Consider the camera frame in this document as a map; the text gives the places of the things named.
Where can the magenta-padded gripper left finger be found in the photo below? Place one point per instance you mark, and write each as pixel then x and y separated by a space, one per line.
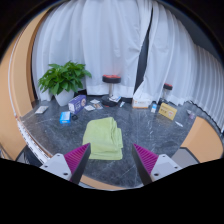
pixel 76 160

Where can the white card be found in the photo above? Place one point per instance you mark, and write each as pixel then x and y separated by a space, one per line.
pixel 89 107
pixel 94 101

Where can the small blue box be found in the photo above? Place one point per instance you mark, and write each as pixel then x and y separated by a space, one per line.
pixel 65 117

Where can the white pen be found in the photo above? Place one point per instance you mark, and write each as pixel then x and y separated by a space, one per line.
pixel 179 124

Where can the yellow table sign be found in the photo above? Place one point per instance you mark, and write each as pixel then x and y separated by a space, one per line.
pixel 167 111

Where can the white booklet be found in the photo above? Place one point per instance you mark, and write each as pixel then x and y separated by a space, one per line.
pixel 115 98

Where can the white flat packet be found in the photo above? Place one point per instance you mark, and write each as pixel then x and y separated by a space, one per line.
pixel 41 109

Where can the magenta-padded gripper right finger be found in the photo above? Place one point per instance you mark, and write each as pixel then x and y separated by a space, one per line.
pixel 146 160

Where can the small white tube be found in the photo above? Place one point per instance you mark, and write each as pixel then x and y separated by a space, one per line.
pixel 122 104

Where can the light green towel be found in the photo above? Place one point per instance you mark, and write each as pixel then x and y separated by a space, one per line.
pixel 103 138

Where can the small black round object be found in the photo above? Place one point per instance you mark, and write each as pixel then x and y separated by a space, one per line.
pixel 74 117

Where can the purple cardboard box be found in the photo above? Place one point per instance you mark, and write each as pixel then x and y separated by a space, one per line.
pixel 77 104

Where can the small purple object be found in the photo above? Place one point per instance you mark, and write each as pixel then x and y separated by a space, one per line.
pixel 191 115

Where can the white orange tissue box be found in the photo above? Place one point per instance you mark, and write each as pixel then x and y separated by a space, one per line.
pixel 140 103

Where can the dark printed card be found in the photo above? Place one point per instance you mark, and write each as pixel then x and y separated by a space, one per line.
pixel 98 106

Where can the wide white curtain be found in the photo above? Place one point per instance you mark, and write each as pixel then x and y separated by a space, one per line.
pixel 100 36

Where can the green plant in white pot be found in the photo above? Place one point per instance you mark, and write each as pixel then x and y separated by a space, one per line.
pixel 63 78

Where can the pleated white curtain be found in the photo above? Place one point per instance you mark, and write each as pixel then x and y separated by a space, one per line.
pixel 186 66

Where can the black red bar stool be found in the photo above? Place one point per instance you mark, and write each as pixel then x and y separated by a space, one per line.
pixel 111 79
pixel 167 86

